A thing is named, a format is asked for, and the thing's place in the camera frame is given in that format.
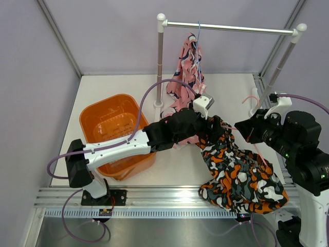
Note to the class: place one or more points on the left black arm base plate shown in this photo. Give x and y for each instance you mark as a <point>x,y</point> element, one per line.
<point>115,197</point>

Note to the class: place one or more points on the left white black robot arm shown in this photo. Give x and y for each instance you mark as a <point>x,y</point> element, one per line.
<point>82,159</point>

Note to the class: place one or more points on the orange plastic basket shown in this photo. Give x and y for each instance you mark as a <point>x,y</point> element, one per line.
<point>109,119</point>

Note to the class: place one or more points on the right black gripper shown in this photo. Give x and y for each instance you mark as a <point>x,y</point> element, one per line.
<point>249,128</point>

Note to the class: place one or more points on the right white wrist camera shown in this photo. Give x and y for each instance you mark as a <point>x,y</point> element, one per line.
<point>283,104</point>

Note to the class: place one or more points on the aluminium rail frame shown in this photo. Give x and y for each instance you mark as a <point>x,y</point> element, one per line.
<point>169,189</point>

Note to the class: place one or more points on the pink wire hanger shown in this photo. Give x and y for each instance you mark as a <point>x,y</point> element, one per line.
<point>231,128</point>

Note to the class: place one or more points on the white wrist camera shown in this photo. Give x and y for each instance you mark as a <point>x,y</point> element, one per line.
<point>283,104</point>
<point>202,104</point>

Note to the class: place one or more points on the blue wire hanger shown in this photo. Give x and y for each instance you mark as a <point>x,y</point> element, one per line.
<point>196,46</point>

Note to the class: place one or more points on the orange camouflage shorts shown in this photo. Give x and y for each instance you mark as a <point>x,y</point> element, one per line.
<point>242,182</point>

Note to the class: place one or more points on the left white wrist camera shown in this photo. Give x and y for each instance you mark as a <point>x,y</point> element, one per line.
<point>202,104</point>

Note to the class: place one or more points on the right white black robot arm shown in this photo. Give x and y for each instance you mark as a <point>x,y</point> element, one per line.
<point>296,139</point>

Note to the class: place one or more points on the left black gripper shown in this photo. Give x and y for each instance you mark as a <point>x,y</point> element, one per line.
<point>206,131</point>

